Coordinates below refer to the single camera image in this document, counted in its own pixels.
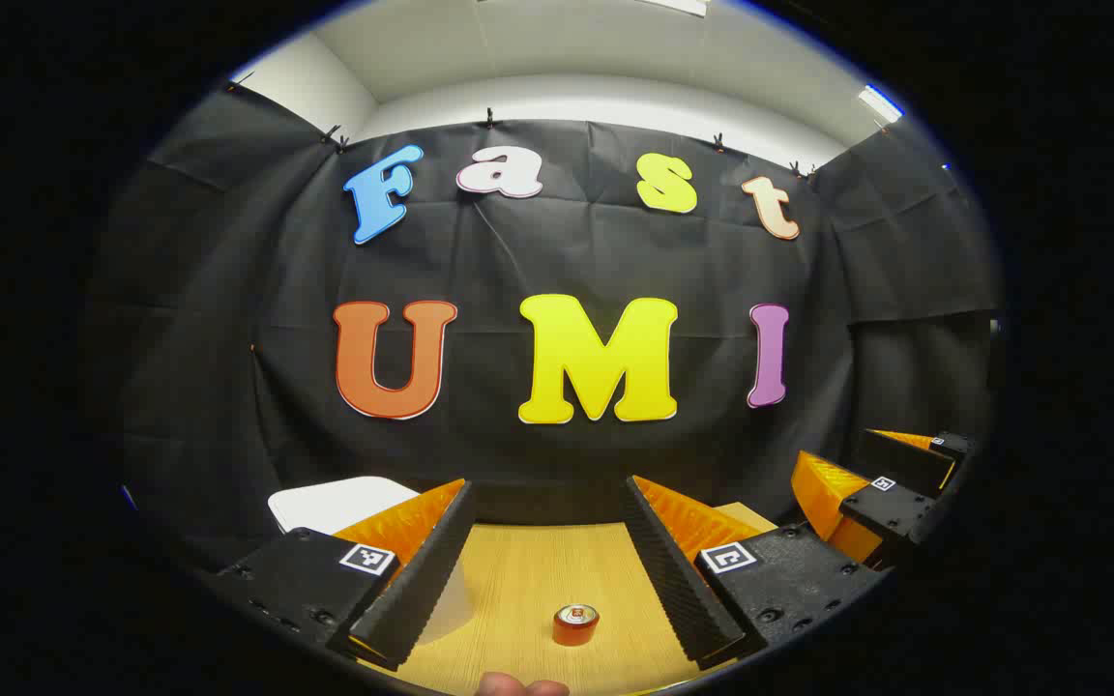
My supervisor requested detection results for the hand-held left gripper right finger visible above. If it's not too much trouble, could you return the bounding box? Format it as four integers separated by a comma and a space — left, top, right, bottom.
625, 474, 892, 673

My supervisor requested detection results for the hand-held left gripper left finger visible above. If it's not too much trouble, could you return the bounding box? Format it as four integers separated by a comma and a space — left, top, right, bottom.
219, 478, 478, 675

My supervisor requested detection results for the red pop can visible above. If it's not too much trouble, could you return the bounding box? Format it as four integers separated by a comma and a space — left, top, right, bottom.
552, 604, 601, 647

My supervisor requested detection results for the white desktop garbage bin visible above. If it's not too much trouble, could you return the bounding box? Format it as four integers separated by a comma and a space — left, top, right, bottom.
267, 476, 473, 646

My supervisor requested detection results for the wooden desktop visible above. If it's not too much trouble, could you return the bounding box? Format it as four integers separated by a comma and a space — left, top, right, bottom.
360, 501, 780, 696

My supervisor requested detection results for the black backdrop cloth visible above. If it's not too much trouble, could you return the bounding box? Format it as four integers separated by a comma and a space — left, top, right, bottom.
83, 82, 1008, 581

